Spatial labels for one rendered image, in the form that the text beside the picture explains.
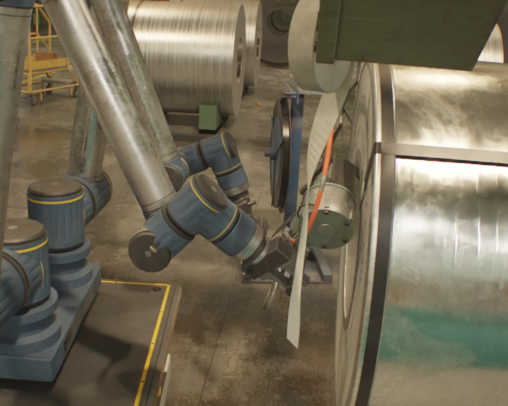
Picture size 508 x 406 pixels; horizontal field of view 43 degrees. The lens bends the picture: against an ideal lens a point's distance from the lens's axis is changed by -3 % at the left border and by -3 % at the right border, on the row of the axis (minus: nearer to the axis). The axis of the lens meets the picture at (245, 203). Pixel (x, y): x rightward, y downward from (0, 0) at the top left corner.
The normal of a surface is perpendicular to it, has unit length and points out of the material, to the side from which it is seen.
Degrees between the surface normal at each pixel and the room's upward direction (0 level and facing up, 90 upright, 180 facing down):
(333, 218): 115
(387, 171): 53
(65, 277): 23
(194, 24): 49
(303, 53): 100
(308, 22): 66
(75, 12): 75
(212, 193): 43
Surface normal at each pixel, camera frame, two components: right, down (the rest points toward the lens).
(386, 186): -0.07, -0.26
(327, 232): -0.18, 0.68
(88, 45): 0.31, 0.10
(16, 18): 0.70, 0.39
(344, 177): 0.54, -0.54
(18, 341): 0.15, -0.75
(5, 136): 0.83, 0.36
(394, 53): -0.11, 0.95
